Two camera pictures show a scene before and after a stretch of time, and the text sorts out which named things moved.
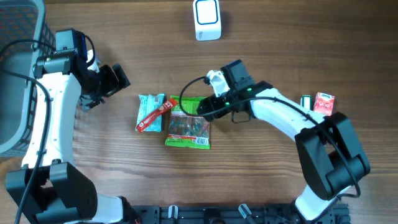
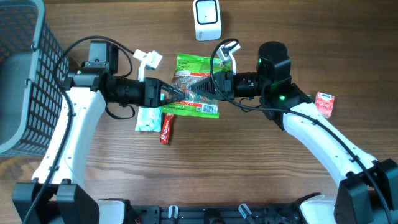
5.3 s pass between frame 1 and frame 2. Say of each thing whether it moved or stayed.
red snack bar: moved
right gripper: moved
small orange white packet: stayed
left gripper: moved
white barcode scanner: stayed
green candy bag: moved
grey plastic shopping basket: stayed
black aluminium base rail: stayed
